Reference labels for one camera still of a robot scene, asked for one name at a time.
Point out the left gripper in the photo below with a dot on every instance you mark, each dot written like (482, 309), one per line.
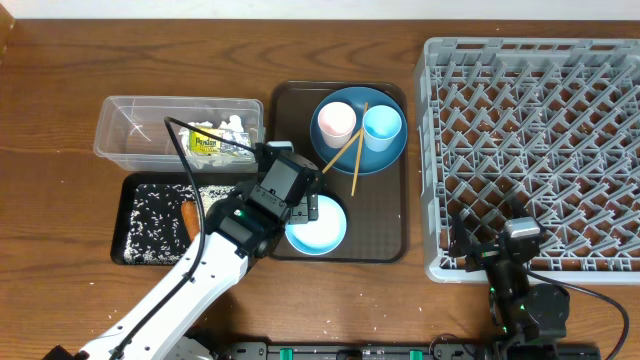
(310, 204)

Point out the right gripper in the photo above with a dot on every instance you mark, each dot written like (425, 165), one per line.
(461, 246)

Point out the light blue bowl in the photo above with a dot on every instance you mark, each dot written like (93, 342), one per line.
(323, 235)

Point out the wooden chopstick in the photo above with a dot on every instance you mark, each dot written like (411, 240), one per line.
(340, 153)
(359, 151)

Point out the yellow green snack wrapper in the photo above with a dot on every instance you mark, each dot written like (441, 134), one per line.
(219, 150)

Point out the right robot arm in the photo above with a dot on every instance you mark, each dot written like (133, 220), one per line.
(533, 317)

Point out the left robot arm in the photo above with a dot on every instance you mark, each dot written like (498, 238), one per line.
(235, 231)

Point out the grey dishwasher rack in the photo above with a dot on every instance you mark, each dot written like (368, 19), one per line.
(552, 123)

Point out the black food waste tray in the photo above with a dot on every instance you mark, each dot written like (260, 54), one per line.
(149, 228)

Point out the dark blue plate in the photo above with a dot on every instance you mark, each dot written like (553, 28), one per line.
(355, 97)

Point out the brown serving tray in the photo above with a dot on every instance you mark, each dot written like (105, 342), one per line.
(377, 215)

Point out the pink cup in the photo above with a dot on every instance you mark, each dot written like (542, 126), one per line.
(336, 121)

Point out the light blue cup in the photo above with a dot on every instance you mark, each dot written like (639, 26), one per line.
(381, 125)

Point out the orange sausage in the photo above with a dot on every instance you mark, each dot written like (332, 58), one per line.
(190, 217)

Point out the clear plastic bin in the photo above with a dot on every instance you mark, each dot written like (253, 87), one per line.
(131, 131)

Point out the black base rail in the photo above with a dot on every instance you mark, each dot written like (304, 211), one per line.
(442, 349)

